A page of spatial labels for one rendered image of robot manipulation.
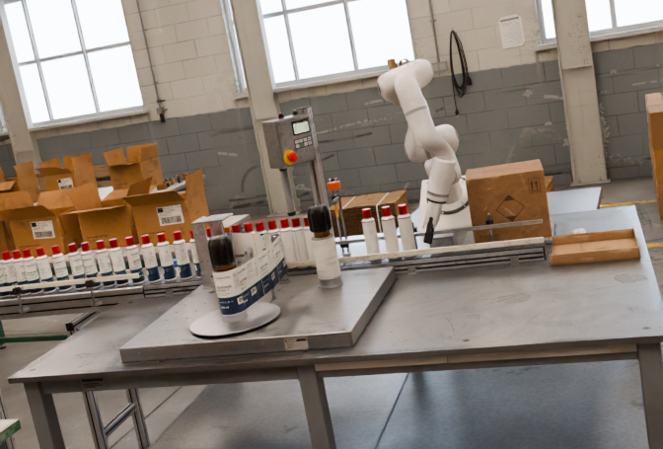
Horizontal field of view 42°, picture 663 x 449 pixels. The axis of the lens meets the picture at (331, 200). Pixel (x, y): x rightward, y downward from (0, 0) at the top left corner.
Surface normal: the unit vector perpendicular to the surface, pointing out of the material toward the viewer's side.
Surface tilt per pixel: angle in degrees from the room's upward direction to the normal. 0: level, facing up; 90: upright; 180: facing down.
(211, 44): 90
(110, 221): 90
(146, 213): 91
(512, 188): 90
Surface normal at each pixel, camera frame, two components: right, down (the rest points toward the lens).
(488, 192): -0.17, 0.21
